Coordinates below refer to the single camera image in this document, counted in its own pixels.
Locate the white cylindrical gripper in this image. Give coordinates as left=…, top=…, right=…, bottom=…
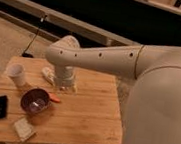
left=53, top=66, right=78, bottom=94

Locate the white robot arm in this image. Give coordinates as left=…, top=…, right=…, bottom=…
left=46, top=35, right=181, bottom=144

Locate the orange carrot toy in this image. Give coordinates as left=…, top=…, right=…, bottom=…
left=49, top=93, right=61, bottom=103

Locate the white crumpled object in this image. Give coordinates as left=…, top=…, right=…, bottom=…
left=42, top=67, right=54, bottom=84

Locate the purple bowl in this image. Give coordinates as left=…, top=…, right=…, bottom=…
left=20, top=88, right=50, bottom=115

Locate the wooden table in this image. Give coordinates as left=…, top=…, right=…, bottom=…
left=0, top=52, right=132, bottom=144

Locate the beige sponge block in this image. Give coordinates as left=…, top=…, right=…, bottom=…
left=14, top=117, right=35, bottom=142

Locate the black rectangular phone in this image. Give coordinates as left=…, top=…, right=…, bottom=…
left=0, top=95, right=8, bottom=119

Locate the black power cable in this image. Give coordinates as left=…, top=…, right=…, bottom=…
left=20, top=11, right=48, bottom=60

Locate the long wooden bench rail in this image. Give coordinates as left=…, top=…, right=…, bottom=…
left=0, top=0, right=135, bottom=46

